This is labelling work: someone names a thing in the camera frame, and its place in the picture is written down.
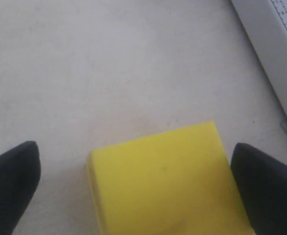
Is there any yellow foam cube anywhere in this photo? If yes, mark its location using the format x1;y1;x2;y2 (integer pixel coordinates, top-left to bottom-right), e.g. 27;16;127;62
87;121;254;235

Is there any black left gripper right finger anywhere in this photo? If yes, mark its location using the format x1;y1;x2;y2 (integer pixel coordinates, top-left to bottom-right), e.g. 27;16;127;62
230;143;287;235

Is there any grey paper cutter base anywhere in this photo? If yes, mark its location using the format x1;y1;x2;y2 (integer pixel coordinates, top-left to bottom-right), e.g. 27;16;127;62
230;0;287;145

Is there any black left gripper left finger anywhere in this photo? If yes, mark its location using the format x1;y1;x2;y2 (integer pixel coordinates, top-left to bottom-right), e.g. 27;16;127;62
0;141;40;235

